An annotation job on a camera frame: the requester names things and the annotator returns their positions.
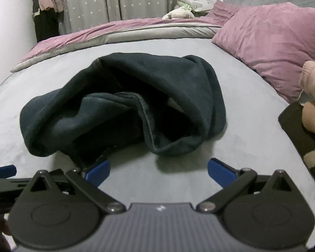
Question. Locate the folded green white cloth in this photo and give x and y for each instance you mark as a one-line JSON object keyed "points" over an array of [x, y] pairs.
{"points": [[195, 3]]}

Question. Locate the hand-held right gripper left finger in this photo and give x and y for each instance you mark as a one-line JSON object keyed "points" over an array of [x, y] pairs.
{"points": [[98, 172]]}

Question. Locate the pink pillow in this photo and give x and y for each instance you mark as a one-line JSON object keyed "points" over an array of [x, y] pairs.
{"points": [[267, 42]]}

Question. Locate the white plush toy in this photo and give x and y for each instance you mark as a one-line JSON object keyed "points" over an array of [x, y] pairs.
{"points": [[178, 13]]}

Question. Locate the dark brown patterned cloth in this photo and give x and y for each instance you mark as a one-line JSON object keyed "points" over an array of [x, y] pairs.
{"points": [[296, 131]]}

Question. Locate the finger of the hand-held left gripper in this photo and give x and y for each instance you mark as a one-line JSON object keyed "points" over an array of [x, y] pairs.
{"points": [[2, 171]]}

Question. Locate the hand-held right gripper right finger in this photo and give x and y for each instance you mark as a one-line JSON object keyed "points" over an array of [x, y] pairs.
{"points": [[220, 172]]}

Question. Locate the dark blue jeans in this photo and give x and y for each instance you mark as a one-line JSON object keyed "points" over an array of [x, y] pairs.
{"points": [[120, 105]]}

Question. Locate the light grey bed sheet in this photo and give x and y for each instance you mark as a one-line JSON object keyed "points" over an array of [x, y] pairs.
{"points": [[252, 141]]}

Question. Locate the pink and grey duvet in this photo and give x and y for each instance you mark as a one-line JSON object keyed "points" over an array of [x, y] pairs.
{"points": [[136, 29]]}

